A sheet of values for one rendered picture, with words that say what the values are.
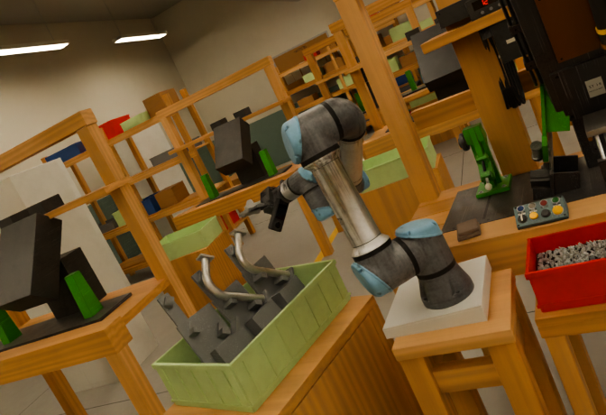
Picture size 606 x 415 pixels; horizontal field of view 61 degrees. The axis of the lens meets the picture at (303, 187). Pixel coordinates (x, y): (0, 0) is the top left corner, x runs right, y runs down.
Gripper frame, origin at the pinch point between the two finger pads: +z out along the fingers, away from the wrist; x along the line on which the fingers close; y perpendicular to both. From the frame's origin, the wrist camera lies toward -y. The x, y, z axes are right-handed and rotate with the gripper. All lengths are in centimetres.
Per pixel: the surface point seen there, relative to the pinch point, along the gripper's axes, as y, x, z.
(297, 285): -16.2, -25.6, 10.0
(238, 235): -0.5, 0.7, 10.7
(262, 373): -56, 3, -3
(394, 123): 49, -54, -34
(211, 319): -31.8, 7.5, 19.4
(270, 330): -43.5, 1.5, -6.9
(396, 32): 560, -417, 161
